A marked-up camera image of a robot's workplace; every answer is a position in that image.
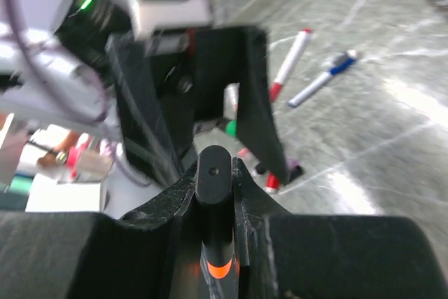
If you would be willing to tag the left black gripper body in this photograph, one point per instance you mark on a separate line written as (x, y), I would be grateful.
(191, 70)

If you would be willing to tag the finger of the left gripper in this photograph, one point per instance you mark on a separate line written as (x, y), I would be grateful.
(255, 123)
(146, 140)

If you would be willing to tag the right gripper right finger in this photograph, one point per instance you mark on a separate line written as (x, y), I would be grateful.
(285, 255)

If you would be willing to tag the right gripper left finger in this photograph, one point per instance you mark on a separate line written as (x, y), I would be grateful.
(153, 252)

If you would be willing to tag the black marker cap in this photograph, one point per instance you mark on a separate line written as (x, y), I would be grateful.
(259, 170)

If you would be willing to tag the purple pen cap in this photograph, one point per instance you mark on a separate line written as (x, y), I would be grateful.
(294, 167)

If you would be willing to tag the orange cap black highlighter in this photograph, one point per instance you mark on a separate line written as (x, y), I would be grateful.
(213, 193)

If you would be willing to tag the small red cap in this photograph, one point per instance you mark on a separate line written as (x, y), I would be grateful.
(272, 184)

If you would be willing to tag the pink pen cap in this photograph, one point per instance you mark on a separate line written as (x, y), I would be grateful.
(243, 153)

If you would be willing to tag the peach tip white pen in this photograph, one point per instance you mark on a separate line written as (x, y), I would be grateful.
(232, 94)

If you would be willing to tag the green cap black highlighter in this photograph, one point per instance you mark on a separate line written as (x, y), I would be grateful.
(231, 128)

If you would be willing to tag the red cap white marker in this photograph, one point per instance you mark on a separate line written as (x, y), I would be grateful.
(288, 65)

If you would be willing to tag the blue cap white marker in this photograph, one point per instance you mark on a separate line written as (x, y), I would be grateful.
(339, 65)

